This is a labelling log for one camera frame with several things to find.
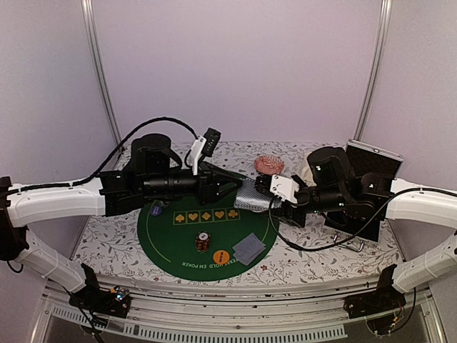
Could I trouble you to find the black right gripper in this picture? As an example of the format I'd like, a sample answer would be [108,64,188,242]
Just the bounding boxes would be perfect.
[259,175,347,229]

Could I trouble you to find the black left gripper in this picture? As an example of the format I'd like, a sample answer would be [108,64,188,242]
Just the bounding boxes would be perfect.
[141,161,243,206]

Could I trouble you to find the red chip stack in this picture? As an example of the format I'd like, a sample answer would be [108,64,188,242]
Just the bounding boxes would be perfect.
[195,232,211,252]

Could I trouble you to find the blue patterned dealt card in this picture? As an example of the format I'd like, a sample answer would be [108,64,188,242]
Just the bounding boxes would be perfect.
[234,244,266,266]

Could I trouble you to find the orange round blind button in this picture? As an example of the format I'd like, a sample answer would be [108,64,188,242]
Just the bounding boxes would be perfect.
[213,250,231,265]

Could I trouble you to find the blue round blind button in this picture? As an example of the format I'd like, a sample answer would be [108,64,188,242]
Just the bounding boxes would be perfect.
[149,204,163,217]

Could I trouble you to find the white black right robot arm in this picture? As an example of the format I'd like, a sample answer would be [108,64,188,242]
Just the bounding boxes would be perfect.
[268,146,456,312]

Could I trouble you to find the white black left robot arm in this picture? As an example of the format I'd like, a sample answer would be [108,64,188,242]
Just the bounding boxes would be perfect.
[1,129,242,310]

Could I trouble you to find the cream ceramic mug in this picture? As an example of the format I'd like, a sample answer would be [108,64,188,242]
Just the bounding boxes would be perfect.
[299,161,316,186]

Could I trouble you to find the floral white tablecloth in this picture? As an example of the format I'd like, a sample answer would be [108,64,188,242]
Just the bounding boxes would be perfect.
[71,141,400,287]

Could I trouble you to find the red patterned small bowl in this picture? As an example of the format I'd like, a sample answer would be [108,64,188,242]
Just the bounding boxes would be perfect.
[254,155,285,175]

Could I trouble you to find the round green poker mat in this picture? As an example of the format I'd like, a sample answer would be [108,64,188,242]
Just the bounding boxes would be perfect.
[137,193,277,282]

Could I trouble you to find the aluminium poker chip case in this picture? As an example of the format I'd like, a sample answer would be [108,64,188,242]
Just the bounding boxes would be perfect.
[323,139,403,253]

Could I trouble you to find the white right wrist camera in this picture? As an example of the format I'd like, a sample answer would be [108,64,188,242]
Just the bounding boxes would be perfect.
[269,174,305,204]

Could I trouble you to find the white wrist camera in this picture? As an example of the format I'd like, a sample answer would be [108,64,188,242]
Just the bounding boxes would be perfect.
[269,174,305,204]
[184,128,221,176]

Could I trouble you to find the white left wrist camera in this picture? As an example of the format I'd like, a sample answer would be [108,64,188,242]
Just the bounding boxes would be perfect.
[184,128,221,176]

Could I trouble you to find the aluminium front rail frame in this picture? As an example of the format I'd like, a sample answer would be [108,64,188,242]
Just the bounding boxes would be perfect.
[34,274,446,343]

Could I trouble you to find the right aluminium frame post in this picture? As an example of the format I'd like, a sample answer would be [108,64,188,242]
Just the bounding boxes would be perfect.
[353,0,393,141]

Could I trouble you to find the aluminium frame post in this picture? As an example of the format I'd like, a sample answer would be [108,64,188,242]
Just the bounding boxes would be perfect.
[81,0,121,145]
[353,0,393,141]

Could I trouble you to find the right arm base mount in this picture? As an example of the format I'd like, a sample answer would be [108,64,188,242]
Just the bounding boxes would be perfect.
[343,291,406,336]

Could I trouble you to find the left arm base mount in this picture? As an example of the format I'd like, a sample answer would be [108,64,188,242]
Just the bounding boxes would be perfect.
[69,286,131,319]

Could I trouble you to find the left aluminium frame post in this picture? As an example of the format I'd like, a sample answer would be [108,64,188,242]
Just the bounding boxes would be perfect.
[81,0,121,145]

